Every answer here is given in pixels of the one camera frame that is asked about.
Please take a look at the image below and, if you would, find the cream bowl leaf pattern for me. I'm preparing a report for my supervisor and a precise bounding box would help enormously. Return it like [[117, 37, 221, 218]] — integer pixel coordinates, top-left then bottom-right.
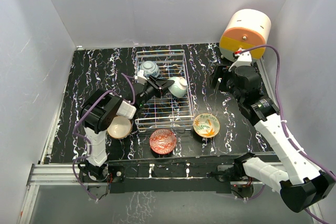
[[193, 113, 221, 138]]

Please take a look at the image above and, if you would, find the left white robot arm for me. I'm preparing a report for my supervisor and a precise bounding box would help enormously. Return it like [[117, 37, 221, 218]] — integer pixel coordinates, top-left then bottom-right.
[[73, 76, 174, 182]]

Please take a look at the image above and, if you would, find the pastel round drawer cabinet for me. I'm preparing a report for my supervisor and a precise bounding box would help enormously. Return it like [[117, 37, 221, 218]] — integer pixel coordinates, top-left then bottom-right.
[[219, 9, 271, 62]]

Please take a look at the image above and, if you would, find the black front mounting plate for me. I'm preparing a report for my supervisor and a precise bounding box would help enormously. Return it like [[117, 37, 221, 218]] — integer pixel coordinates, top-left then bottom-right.
[[78, 155, 258, 198]]

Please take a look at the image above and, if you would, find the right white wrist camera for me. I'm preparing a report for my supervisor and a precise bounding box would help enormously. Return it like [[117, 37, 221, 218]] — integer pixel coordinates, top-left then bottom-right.
[[228, 50, 252, 72]]

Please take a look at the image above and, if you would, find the blue white patterned bowl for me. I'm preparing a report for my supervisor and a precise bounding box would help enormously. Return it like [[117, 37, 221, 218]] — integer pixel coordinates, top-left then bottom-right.
[[140, 61, 160, 78]]

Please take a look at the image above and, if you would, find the white bowl brown rim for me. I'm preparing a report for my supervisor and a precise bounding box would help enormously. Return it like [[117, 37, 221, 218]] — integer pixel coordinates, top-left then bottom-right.
[[107, 116, 132, 140]]

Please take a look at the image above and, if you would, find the silver wire dish rack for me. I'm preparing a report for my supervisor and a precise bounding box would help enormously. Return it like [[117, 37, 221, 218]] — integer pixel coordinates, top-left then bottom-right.
[[135, 50, 194, 132]]

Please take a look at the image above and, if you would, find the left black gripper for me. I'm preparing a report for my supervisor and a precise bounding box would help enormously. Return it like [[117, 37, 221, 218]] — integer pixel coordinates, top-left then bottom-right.
[[139, 76, 174, 108]]

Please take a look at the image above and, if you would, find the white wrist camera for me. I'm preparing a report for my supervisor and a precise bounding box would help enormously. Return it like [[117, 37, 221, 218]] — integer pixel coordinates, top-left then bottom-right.
[[134, 70, 149, 85], [228, 50, 252, 72]]

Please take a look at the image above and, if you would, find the red patterned bowl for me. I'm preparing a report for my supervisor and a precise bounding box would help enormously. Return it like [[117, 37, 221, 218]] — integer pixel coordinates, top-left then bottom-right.
[[149, 129, 176, 155]]

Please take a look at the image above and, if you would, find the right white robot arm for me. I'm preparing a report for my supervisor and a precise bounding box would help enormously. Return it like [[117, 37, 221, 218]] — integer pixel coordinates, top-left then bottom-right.
[[209, 64, 335, 212]]

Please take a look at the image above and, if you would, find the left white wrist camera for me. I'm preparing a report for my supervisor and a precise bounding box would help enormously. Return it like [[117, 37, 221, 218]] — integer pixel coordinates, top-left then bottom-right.
[[134, 70, 149, 85]]

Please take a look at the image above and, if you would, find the pale green bowl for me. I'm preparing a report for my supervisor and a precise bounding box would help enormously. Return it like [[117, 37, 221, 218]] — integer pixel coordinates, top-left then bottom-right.
[[169, 77, 188, 98]]

